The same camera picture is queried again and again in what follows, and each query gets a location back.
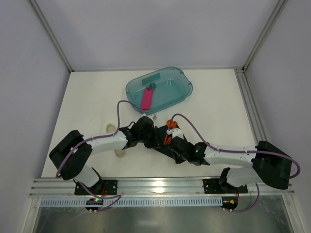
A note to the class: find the black paper napkin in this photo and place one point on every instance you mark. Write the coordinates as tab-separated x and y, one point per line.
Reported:
162	143

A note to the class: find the pink rolled napkin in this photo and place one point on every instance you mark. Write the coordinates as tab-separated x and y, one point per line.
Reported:
146	100

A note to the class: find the green utensil in pink roll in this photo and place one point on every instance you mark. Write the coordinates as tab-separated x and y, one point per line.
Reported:
151	86

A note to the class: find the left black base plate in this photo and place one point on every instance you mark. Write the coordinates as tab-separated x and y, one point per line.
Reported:
102	187

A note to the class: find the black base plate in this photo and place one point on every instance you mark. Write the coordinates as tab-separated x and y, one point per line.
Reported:
102	187
212	186

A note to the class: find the teal plastic bin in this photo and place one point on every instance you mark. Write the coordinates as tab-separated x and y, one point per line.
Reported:
172	87

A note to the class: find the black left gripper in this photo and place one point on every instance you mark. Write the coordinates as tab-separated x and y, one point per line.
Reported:
150	137

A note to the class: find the aluminium front rail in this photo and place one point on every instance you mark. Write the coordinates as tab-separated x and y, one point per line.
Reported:
140	187

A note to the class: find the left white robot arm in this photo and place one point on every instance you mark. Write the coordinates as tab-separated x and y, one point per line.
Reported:
72	152

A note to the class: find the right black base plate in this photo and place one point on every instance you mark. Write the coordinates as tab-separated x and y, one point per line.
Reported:
212	186

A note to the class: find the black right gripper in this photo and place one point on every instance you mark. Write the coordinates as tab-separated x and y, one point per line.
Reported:
173	144

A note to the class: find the orange plastic spoon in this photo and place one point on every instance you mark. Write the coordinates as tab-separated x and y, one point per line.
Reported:
170	123

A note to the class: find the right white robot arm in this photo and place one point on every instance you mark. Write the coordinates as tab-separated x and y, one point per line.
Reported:
261	163

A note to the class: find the slotted cable duct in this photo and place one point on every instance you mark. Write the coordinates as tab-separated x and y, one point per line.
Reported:
133	202

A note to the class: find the orange plastic knife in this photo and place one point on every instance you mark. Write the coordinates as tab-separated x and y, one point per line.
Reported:
167	137

